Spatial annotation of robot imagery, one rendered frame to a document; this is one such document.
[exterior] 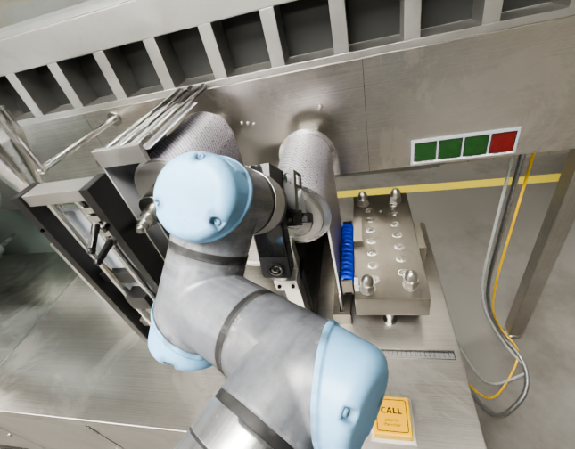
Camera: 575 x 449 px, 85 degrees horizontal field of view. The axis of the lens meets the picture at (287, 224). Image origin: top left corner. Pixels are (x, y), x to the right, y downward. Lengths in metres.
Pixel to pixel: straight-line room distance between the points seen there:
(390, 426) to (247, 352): 0.54
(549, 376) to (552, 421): 0.20
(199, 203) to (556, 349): 1.92
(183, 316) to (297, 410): 0.12
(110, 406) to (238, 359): 0.78
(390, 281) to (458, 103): 0.45
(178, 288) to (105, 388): 0.77
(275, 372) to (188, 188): 0.15
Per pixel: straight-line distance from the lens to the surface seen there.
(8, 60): 1.22
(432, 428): 0.77
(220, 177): 0.25
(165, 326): 0.31
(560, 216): 1.44
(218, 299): 0.26
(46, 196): 0.65
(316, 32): 0.90
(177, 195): 0.26
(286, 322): 0.23
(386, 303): 0.76
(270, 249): 0.44
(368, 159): 0.92
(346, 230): 0.90
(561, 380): 1.95
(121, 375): 1.03
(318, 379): 0.21
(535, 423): 1.83
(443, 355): 0.84
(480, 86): 0.90
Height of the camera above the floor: 1.63
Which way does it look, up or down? 38 degrees down
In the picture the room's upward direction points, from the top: 16 degrees counter-clockwise
